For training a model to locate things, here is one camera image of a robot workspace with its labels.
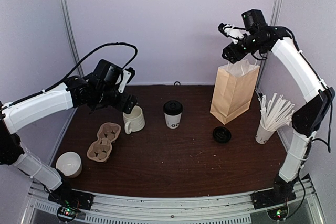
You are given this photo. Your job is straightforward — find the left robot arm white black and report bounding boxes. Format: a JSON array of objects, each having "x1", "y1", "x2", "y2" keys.
[{"x1": 1, "y1": 60, "x2": 137, "y2": 205}]

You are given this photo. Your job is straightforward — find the paper cup holding straws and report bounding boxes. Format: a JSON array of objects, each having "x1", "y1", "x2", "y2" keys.
[{"x1": 255, "y1": 123, "x2": 275, "y2": 144}]

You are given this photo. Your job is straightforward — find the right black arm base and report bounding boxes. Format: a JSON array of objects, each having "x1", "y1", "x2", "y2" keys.
[{"x1": 250, "y1": 175, "x2": 298, "y2": 210}]

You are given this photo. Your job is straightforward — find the white paper coffee cup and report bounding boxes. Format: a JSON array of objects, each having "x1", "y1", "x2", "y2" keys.
[{"x1": 163, "y1": 100, "x2": 183, "y2": 129}]

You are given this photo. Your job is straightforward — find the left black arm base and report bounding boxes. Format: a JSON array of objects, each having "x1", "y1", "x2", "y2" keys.
[{"x1": 44, "y1": 180, "x2": 94, "y2": 210}]

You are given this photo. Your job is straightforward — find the brown cardboard cup carrier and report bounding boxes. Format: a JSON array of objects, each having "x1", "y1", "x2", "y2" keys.
[{"x1": 87, "y1": 122, "x2": 121, "y2": 163}]

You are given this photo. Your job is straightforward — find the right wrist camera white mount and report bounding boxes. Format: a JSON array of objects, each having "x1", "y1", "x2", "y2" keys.
[{"x1": 218, "y1": 23, "x2": 245, "y2": 44}]

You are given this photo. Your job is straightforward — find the brown paper bag white handles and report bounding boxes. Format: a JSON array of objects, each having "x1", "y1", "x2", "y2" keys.
[{"x1": 210, "y1": 59, "x2": 260, "y2": 124}]

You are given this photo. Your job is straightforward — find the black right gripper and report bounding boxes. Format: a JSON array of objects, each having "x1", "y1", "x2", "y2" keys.
[{"x1": 222, "y1": 33, "x2": 265, "y2": 64}]

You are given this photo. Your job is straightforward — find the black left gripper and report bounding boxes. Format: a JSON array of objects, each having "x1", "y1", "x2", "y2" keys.
[{"x1": 95, "y1": 86, "x2": 137, "y2": 114}]

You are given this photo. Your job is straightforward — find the left aluminium corner post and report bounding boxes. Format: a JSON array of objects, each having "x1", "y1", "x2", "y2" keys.
[{"x1": 60, "y1": 0, "x2": 80, "y2": 64}]

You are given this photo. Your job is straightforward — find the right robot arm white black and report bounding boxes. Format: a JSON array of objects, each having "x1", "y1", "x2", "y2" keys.
[{"x1": 218, "y1": 9, "x2": 335, "y2": 204}]

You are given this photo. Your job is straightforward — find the white ribbed ceramic mug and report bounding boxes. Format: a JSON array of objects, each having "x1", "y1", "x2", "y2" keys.
[{"x1": 123, "y1": 105, "x2": 145, "y2": 135}]

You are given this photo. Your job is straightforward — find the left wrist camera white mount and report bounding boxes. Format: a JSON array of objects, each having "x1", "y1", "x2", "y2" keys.
[{"x1": 118, "y1": 67, "x2": 135, "y2": 93}]

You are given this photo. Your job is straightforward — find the white ceramic bowl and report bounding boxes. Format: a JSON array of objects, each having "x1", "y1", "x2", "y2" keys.
[{"x1": 56, "y1": 152, "x2": 82, "y2": 178}]

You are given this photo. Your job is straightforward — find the bundle of white wrapped straws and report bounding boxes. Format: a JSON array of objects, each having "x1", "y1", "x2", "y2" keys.
[{"x1": 258, "y1": 93, "x2": 295, "y2": 132}]

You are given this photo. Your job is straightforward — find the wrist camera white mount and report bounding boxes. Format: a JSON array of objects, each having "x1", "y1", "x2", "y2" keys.
[
  {"x1": 218, "y1": 23, "x2": 245, "y2": 44},
  {"x1": 118, "y1": 67, "x2": 135, "y2": 93}
]

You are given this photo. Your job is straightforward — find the aluminium front rail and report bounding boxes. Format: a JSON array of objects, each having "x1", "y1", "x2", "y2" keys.
[{"x1": 20, "y1": 176, "x2": 329, "y2": 224}]

